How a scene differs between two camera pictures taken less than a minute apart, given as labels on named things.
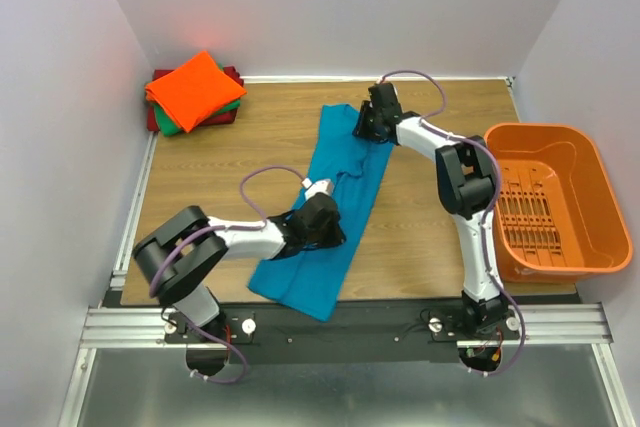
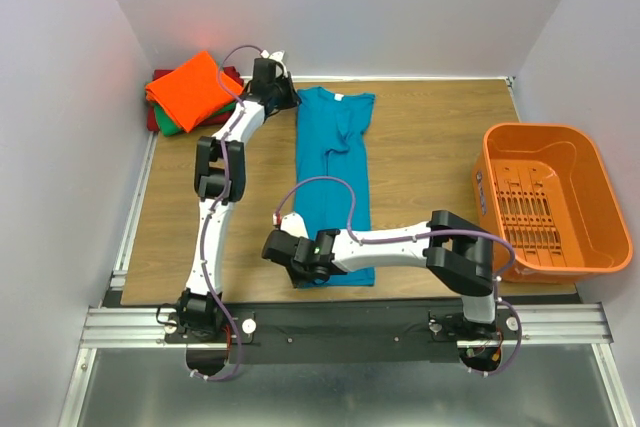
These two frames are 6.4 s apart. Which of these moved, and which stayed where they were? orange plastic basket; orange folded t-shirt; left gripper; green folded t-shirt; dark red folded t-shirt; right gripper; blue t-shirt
Moved: blue t-shirt; left gripper; right gripper
Stayed: green folded t-shirt; orange plastic basket; orange folded t-shirt; dark red folded t-shirt
